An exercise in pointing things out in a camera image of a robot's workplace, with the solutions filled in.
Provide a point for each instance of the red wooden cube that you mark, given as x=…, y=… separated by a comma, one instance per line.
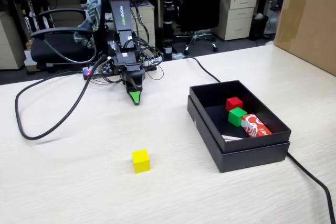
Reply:
x=233, y=103

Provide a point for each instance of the yellow wooden cube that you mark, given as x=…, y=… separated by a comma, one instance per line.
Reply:
x=141, y=161

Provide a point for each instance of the controller board with red light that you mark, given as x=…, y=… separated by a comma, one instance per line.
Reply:
x=88, y=72

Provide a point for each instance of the black WOWROBO robot arm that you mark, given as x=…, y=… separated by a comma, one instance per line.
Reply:
x=121, y=11

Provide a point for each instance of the large brown cardboard box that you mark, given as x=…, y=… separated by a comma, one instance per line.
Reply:
x=307, y=24

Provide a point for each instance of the beige drawer cabinet behind arm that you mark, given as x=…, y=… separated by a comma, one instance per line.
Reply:
x=147, y=22

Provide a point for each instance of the black vertical pole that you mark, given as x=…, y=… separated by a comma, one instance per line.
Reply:
x=168, y=11

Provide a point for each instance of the beige cabinet at room edge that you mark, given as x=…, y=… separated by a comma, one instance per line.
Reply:
x=9, y=45

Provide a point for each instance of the grey striped cloth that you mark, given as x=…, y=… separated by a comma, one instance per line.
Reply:
x=92, y=16

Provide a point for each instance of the green wooden cube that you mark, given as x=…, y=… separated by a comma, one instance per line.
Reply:
x=236, y=117

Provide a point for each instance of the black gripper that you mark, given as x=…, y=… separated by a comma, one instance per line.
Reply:
x=126, y=60

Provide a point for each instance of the black waste bin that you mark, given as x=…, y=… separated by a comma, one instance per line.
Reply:
x=258, y=26

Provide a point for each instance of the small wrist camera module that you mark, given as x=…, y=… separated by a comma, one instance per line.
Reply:
x=107, y=67

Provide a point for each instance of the black mesh office chair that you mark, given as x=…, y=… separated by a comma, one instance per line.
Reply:
x=202, y=1

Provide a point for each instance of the orange and white carton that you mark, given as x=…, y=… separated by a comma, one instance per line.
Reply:
x=256, y=127

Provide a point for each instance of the black cardboard box tray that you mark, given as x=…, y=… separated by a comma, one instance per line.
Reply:
x=262, y=142

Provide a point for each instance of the beige three-drawer cabinet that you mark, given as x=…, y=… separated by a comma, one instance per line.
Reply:
x=237, y=16

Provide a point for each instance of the black office chair with armrests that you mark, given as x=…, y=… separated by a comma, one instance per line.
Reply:
x=60, y=47

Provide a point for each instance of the white paper sheet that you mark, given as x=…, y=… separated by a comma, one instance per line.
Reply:
x=231, y=137

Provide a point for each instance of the black open box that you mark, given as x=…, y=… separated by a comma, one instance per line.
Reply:
x=249, y=159

